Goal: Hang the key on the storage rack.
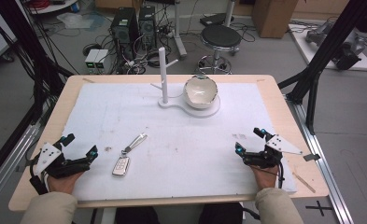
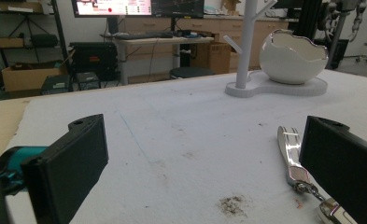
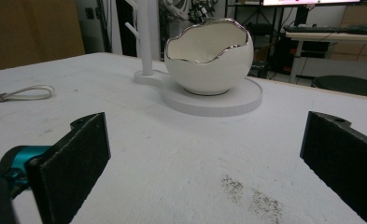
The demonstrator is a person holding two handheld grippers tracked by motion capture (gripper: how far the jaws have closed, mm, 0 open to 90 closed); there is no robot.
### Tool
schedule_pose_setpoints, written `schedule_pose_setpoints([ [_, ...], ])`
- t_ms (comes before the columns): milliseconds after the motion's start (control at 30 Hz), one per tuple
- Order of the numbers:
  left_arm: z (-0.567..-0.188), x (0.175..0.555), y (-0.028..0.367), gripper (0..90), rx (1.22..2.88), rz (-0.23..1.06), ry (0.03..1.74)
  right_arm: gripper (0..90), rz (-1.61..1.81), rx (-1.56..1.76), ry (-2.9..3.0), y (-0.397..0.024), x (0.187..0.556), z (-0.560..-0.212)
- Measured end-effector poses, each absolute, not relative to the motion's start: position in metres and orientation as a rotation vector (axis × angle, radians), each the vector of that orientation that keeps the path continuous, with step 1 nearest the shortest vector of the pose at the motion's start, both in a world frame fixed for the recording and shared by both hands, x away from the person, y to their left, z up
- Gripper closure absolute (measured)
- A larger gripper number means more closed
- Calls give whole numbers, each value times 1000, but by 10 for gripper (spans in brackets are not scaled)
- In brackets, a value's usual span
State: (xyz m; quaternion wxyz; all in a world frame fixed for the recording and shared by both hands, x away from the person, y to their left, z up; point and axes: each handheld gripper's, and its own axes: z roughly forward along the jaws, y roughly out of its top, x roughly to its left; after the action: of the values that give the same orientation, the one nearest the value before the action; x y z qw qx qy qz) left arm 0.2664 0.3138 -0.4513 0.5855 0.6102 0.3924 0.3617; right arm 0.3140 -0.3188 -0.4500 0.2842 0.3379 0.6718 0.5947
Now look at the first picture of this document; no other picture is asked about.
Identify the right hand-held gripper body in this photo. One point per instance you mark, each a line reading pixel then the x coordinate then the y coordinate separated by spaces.
pixel 280 145

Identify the white key hanger stand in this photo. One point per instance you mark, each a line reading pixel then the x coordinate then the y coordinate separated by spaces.
pixel 164 81

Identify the small white power box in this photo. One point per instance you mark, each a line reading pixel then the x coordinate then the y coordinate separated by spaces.
pixel 91 57
pixel 101 57

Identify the grey machine on board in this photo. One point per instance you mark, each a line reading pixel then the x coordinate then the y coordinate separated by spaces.
pixel 349 46

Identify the black flat case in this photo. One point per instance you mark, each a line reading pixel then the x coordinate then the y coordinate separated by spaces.
pixel 214 19

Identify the light wooden table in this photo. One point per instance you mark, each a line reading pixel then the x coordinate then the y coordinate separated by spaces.
pixel 28 193

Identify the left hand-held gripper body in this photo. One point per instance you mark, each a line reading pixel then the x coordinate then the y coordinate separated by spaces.
pixel 47 158

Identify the small black clip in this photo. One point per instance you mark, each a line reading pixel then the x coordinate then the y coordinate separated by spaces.
pixel 312 157

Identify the person's left leg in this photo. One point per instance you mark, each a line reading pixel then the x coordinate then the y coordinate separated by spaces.
pixel 136 215

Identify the white platform board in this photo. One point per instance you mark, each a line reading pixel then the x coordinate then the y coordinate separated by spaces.
pixel 308 51

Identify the clear plastic sheet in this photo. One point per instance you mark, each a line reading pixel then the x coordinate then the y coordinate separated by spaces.
pixel 75 20

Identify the white metal stand leg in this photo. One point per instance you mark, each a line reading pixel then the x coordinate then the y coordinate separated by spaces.
pixel 178 34

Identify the white ceramic bowl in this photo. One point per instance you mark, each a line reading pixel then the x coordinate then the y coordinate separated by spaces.
pixel 200 91

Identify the person's right hand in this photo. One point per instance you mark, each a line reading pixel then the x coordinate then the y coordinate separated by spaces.
pixel 265 179

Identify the brown cardboard box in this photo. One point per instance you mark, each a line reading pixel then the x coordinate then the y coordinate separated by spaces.
pixel 273 17

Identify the black round stool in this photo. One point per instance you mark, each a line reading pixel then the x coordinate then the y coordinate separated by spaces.
pixel 220 35

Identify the aluminium rail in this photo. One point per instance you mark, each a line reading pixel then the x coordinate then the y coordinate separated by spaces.
pixel 7 174
pixel 324 168

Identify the person's left hand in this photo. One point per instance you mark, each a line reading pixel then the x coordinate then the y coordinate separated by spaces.
pixel 63 183

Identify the white foam mat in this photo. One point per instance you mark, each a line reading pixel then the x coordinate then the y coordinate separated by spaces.
pixel 178 149

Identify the person's leg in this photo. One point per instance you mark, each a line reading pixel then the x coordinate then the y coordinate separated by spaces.
pixel 136 215
pixel 221 214

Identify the person's right leg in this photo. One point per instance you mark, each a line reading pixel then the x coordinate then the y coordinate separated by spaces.
pixel 221 214

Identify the black computer tower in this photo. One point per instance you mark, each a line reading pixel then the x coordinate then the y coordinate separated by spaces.
pixel 147 25
pixel 123 26

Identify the thin wooden stick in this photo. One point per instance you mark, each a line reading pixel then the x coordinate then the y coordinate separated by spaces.
pixel 304 182

